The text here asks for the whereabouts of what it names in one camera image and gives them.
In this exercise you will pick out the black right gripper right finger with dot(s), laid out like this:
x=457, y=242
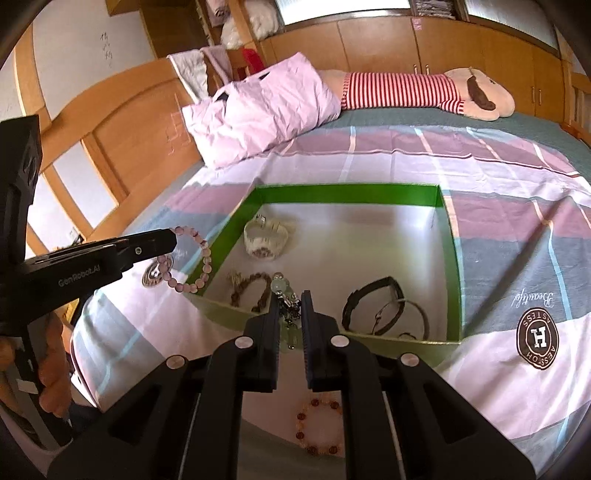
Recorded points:
x=335, y=362

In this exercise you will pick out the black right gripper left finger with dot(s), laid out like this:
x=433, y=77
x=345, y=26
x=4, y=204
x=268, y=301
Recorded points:
x=248, y=363

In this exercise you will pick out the silver charm keychain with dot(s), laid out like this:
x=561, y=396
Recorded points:
x=289, y=308

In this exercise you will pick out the black wrist watch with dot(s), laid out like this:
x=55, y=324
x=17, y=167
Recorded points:
x=385, y=295

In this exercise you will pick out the thin dark strap watch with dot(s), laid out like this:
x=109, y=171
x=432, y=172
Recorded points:
x=402, y=319

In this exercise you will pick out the gold flower brooch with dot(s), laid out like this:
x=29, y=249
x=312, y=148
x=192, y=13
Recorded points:
x=236, y=279

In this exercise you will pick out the cream white wrist watch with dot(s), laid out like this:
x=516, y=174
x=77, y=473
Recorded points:
x=265, y=237

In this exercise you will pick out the person's left hand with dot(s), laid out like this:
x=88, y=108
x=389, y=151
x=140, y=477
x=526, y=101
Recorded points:
x=53, y=372

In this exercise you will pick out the green cardboard box tray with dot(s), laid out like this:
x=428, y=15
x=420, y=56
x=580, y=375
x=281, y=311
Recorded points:
x=342, y=237

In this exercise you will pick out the wooden headboard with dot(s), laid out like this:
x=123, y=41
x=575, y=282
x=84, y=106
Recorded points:
x=129, y=127

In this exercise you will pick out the pink white pillow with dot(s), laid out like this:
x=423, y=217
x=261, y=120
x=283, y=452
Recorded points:
x=246, y=118

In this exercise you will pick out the plaid bed sheet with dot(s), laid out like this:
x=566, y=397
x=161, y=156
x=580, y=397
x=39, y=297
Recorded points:
x=520, y=216

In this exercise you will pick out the striped plush dog toy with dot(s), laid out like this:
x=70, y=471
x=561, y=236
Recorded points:
x=462, y=91

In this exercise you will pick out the wooden wardrobe cabinets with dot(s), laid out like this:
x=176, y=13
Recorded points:
x=532, y=74

